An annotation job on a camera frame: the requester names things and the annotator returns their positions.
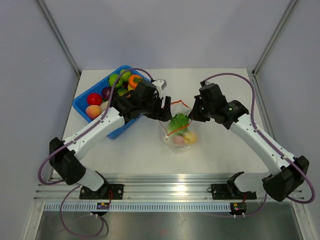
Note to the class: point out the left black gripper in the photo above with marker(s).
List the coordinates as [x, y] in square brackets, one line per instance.
[160, 114]

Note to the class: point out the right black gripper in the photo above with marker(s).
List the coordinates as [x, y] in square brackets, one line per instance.
[194, 114]

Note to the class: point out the green lettuce head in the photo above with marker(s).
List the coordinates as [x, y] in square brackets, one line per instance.
[178, 124]

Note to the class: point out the clear zip top bag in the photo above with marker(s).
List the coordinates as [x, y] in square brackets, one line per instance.
[177, 107]

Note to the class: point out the yellow lemon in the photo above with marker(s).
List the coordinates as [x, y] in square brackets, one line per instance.
[190, 137]

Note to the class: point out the pink egg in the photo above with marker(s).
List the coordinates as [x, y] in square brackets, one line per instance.
[178, 140]

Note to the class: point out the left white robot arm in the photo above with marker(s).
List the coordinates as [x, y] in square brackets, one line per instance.
[65, 155]

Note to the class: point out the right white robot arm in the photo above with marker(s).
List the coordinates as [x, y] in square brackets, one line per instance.
[285, 171]

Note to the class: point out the yellow pepper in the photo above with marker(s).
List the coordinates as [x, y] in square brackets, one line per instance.
[129, 88]

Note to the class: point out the green yellow mango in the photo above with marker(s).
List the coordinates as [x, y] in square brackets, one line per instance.
[121, 91]

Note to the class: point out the white scallion stalk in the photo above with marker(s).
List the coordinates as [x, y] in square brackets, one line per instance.
[104, 105]

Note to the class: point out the purple onion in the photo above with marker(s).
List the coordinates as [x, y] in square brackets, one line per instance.
[105, 93]

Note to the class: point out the peach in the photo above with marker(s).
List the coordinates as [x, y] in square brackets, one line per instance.
[93, 111]

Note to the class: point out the large red tomato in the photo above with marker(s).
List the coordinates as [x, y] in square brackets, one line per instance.
[94, 99]

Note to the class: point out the blue plastic basket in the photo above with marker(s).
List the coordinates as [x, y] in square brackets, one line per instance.
[80, 102]

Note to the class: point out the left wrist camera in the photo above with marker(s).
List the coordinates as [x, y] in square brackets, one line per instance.
[160, 85]

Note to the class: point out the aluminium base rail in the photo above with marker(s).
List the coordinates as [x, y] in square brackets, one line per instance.
[155, 187]

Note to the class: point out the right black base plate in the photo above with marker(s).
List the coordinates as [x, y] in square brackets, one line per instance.
[222, 191]

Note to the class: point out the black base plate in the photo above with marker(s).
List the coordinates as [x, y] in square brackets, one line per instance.
[117, 191]
[222, 191]

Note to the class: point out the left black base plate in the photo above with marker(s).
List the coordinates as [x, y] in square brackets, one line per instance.
[117, 191]

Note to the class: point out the right frame post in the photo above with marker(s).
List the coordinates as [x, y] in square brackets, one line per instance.
[292, 4]

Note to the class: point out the frame post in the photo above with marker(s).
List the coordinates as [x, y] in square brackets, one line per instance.
[44, 9]
[292, 4]

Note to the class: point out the white slotted cable duct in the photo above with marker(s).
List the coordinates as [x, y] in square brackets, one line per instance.
[199, 207]

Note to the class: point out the left frame post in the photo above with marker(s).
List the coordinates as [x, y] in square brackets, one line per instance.
[44, 9]

